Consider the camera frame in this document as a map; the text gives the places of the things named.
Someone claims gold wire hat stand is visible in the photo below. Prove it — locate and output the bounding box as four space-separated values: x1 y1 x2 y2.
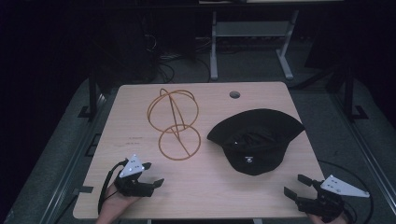
146 88 203 162

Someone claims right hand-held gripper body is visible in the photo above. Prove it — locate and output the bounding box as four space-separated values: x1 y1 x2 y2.
295 174 371 224

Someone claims black hat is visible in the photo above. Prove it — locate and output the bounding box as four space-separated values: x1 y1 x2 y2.
206 107 306 176

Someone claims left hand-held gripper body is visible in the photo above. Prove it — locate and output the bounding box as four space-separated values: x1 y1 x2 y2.
113 153 155 198

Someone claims aluminium frame rail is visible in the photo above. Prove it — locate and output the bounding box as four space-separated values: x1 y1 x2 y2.
38 89 118 224
329 92 396 217

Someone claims person's right hand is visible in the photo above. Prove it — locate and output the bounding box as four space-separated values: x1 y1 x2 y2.
305 212 350 224

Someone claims grey metal stand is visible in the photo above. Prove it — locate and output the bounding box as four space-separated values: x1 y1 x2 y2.
209 10 300 81

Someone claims person's left hand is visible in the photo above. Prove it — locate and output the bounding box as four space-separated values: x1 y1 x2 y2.
95 183 141 224

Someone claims tangle of floor cables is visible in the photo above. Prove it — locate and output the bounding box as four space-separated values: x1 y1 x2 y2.
141 33 213 85

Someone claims black metal stand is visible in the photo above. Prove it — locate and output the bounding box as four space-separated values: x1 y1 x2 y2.
77 70 104 121
340 61 370 122

